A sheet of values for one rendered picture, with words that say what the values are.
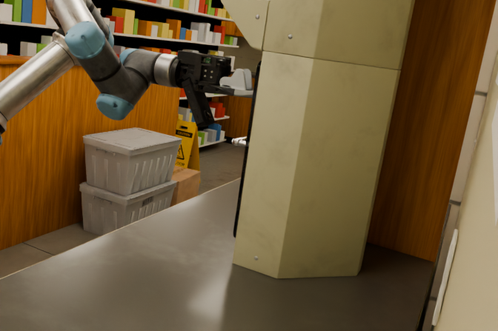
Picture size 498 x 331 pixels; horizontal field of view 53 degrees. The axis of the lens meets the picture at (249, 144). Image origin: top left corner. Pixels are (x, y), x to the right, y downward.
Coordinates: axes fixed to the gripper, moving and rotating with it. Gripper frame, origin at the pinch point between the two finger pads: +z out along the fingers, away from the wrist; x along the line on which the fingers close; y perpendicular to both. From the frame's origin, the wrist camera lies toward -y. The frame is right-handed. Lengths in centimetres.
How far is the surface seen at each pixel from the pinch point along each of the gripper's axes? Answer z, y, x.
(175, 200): -153, -118, 220
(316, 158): 16.5, -10.1, -1.5
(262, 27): 1.7, 14.5, -4.6
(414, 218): 35, -27, 32
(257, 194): 5.9, -19.9, -4.7
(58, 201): -192, -111, 140
